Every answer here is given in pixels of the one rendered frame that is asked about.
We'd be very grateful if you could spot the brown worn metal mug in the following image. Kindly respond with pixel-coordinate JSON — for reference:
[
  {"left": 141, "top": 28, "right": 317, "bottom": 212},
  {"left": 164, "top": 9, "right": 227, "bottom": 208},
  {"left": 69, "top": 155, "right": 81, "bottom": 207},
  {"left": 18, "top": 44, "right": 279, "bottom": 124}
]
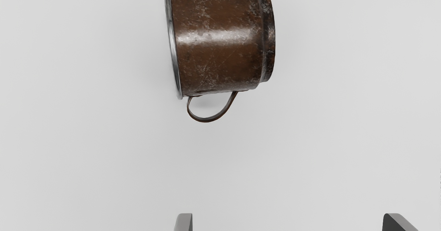
[{"left": 164, "top": 0, "right": 276, "bottom": 123}]

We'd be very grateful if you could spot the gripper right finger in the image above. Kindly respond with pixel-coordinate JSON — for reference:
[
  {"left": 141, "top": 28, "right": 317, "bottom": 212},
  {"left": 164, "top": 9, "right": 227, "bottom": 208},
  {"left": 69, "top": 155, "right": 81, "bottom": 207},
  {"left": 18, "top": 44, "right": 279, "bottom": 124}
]
[{"left": 382, "top": 213, "right": 419, "bottom": 231}]

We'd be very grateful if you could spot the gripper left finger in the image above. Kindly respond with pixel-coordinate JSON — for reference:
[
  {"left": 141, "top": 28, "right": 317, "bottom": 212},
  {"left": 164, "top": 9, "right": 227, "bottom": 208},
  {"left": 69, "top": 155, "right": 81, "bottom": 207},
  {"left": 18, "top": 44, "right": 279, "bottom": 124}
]
[{"left": 174, "top": 213, "right": 193, "bottom": 231}]

